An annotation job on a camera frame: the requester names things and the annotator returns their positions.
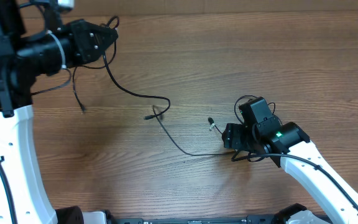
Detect black cable with white tag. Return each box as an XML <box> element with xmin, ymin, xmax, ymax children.
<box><xmin>207</xmin><ymin>116</ymin><xmax>225</xmax><ymax>135</ymax></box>

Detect thick black cable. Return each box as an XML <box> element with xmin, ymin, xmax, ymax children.
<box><xmin>71</xmin><ymin>15</ymin><xmax>172</xmax><ymax>121</ymax></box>

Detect black cable grey USB plug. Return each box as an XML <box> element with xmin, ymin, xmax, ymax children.
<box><xmin>157</xmin><ymin>115</ymin><xmax>234</xmax><ymax>157</ymax></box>

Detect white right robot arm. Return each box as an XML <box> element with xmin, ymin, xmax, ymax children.
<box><xmin>222</xmin><ymin>95</ymin><xmax>358</xmax><ymax>223</ymax></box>

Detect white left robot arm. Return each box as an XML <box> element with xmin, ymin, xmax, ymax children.
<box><xmin>0</xmin><ymin>0</ymin><xmax>119</xmax><ymax>223</ymax></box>

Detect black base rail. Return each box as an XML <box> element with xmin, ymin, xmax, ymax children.
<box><xmin>104</xmin><ymin>213</ymin><xmax>334</xmax><ymax>224</ymax></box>

